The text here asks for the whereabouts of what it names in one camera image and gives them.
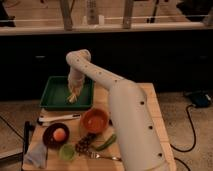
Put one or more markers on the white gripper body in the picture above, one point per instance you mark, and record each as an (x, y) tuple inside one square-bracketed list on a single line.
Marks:
[(75, 78)]

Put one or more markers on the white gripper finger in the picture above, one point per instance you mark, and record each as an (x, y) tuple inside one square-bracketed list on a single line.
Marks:
[(70, 89), (77, 91)]

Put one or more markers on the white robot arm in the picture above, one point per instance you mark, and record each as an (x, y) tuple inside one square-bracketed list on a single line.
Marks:
[(139, 144)]

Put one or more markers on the green plastic tray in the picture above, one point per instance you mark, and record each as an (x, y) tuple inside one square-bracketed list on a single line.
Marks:
[(54, 97)]

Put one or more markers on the orange bowl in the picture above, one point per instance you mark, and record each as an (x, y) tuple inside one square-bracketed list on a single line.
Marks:
[(94, 121)]

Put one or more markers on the orange peach fruit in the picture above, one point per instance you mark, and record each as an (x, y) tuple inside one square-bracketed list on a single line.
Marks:
[(59, 135)]

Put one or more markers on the dark red plate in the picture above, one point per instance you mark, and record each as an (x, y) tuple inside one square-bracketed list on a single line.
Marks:
[(48, 138)]

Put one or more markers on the bunch of dark grapes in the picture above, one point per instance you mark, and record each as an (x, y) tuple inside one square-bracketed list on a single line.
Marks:
[(83, 144)]

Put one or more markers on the green pepper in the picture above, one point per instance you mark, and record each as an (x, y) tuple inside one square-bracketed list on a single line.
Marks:
[(107, 143)]

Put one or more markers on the small green cup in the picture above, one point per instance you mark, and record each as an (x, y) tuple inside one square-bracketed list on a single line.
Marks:
[(67, 152)]

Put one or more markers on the silver fork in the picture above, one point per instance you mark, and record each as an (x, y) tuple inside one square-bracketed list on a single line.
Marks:
[(95, 155)]

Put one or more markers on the grey cloth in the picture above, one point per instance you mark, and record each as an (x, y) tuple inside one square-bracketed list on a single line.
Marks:
[(37, 156)]

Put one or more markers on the dark blue device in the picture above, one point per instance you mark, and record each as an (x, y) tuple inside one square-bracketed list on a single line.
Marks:
[(200, 99)]

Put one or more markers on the black clamp bracket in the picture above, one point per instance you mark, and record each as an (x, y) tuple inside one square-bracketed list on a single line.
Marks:
[(28, 131)]

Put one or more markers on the wooden post left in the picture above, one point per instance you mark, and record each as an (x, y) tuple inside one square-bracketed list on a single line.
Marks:
[(65, 10)]

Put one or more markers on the wooden post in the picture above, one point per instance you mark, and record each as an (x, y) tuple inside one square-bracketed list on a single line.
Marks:
[(65, 10), (127, 15)]

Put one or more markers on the wooden post right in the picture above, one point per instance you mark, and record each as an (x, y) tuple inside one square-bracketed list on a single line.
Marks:
[(127, 15)]

